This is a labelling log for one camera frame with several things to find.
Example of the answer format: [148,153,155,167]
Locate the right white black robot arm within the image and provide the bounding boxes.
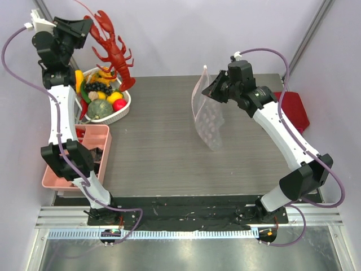
[202,60,333,223]

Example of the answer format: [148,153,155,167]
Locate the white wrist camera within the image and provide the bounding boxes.
[24,9,56,34]
[230,51,243,62]

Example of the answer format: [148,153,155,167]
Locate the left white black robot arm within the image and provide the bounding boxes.
[32,14,120,225]

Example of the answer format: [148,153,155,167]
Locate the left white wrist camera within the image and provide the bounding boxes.
[24,9,56,34]

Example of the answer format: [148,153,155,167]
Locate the white plastic basket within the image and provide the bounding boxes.
[81,67,131,125]

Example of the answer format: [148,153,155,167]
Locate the yellow toy lemon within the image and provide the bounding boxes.
[97,91,124,104]

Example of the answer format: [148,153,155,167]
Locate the red toy chili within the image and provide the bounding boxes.
[80,99,88,121]

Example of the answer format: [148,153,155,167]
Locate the red felt pieces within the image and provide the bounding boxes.
[76,128,85,143]

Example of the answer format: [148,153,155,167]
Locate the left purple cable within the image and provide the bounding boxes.
[1,25,143,245]

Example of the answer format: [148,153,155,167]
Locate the green toy chili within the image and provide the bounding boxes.
[80,81,91,104]

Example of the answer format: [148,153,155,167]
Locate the red plastic lobster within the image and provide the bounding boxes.
[83,10,136,92]

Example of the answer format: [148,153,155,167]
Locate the black toy grapes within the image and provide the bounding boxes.
[85,82,113,95]

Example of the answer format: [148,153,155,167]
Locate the red folded cloth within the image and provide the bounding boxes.
[281,91,310,134]

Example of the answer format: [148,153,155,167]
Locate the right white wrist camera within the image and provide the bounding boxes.
[230,51,243,62]

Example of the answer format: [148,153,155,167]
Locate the red toy apple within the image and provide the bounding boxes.
[112,99,127,112]

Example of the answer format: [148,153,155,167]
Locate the pink compartment tray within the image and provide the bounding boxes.
[42,124,112,192]

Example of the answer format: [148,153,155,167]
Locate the green toy pumpkin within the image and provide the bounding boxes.
[87,99,113,119]

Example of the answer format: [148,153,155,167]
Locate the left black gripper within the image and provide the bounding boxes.
[50,18,92,66]

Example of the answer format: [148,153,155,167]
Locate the clear zip top bag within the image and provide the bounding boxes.
[191,65,224,151]

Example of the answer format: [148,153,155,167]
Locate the beige toy garlic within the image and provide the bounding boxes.
[88,91,99,102]

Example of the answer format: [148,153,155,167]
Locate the yellow orange toy pepper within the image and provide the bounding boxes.
[74,69,84,94]

